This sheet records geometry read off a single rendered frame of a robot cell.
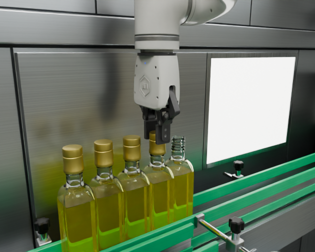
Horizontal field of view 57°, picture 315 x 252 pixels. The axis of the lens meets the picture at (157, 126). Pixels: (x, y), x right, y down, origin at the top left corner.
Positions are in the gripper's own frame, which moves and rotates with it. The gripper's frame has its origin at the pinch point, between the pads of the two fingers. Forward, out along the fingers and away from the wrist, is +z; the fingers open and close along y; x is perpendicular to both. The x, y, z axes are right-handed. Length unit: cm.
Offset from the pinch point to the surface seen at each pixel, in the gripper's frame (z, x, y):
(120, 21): -22.1, -1.0, -13.1
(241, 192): 24.3, 32.3, -3.9
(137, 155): 3.6, -5.4, 1.4
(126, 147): 1.9, -7.2, 0.5
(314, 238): 67, 93, -10
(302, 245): 73, 93, -15
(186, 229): 20.5, 3.6, 5.9
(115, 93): -6.6, -3.0, -12.3
